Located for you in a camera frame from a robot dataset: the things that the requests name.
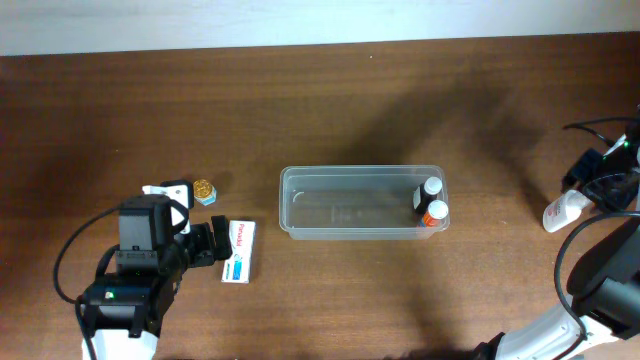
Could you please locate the white Panadol box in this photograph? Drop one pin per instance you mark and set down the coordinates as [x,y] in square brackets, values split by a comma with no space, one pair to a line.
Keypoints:
[237,268]

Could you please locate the white calamine lotion bottle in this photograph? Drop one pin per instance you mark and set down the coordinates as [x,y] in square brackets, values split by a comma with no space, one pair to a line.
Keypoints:
[564,210]

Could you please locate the gold-lid balm jar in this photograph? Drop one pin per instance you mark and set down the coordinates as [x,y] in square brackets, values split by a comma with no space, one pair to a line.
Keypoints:
[204,192]

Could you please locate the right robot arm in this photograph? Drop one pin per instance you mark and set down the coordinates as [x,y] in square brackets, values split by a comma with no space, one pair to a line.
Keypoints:
[599,303]

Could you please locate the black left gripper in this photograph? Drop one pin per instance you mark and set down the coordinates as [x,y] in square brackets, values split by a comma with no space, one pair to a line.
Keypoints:
[203,242]

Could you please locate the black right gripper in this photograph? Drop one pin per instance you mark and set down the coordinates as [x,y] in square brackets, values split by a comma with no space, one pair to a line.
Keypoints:
[584,163]

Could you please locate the orange bottle white cap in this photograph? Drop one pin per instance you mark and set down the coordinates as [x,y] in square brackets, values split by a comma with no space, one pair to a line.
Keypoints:
[436,212]

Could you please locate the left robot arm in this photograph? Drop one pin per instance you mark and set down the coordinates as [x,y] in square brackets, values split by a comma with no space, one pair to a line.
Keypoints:
[121,313]

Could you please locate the clear plastic container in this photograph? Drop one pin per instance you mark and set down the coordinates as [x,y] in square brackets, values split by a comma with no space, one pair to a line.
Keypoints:
[357,202]

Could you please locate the dark bottle white cap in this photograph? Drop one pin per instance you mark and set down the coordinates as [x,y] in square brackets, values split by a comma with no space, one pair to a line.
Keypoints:
[425,193]

